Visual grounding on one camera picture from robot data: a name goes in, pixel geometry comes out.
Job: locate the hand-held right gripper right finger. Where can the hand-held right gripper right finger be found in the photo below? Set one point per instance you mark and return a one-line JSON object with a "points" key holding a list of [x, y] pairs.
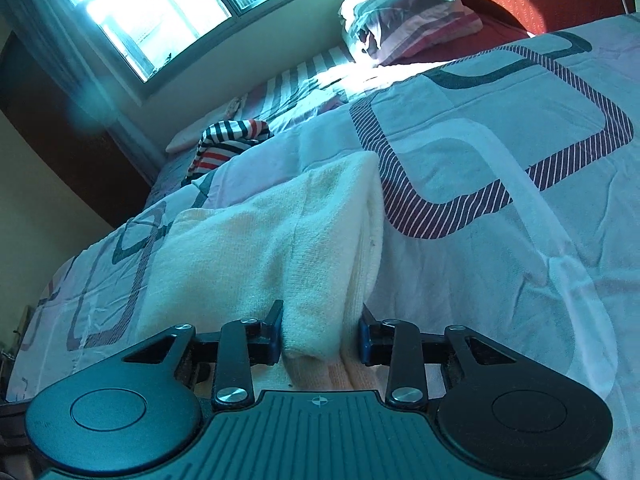
{"points": [[365, 340]]}

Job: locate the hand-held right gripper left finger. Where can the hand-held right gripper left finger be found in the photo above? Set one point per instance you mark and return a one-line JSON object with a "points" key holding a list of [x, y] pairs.
{"points": [[276, 335]]}

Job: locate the white knitted sweater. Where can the white knitted sweater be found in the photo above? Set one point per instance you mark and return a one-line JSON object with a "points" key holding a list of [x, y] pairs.
{"points": [[280, 245]]}

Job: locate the striped garment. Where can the striped garment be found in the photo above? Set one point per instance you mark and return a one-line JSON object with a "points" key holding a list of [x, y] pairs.
{"points": [[225, 142]]}

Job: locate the patterned bed quilt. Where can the patterned bed quilt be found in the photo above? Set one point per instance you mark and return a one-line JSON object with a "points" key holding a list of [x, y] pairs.
{"points": [[500, 185]]}

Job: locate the pink folded cloth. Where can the pink folded cloth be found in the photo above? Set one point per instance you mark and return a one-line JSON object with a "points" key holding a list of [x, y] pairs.
{"points": [[210, 122]]}

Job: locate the striped bed sheet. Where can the striped bed sheet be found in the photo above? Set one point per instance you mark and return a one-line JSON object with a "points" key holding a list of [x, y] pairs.
{"points": [[305, 85]]}

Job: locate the dark wooden wardrobe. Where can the dark wooden wardrobe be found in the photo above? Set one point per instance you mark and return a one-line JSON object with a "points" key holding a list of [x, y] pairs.
{"points": [[65, 160]]}

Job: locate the grey curtain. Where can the grey curtain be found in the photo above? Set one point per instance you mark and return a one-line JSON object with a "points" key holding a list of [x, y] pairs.
{"points": [[75, 85]]}

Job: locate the stack of striped pillows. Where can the stack of striped pillows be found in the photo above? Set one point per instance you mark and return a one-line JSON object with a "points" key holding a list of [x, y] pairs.
{"points": [[410, 20]]}

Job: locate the window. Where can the window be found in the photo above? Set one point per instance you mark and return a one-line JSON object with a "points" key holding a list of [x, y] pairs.
{"points": [[165, 5]]}

